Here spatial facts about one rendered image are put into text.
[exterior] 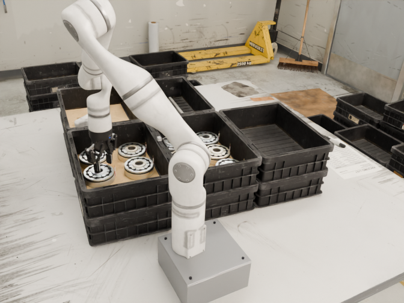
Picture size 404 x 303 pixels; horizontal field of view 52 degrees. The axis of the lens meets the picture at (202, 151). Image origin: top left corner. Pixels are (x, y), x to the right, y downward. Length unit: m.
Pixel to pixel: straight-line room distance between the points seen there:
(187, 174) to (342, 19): 4.03
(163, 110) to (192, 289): 0.48
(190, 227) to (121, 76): 0.44
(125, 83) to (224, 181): 0.57
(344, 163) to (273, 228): 0.59
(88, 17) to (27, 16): 3.65
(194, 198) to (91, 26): 0.48
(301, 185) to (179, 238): 0.61
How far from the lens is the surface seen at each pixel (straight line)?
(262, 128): 1.82
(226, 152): 1.56
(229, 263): 1.19
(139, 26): 4.93
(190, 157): 1.00
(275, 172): 1.48
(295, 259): 1.40
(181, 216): 1.11
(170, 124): 1.03
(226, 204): 1.46
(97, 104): 1.32
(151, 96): 0.99
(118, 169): 1.51
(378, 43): 4.58
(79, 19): 0.99
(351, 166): 1.92
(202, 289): 1.18
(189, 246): 1.17
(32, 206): 1.62
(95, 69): 1.19
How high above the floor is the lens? 1.66
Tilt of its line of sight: 31 degrees down
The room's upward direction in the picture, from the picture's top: 3 degrees clockwise
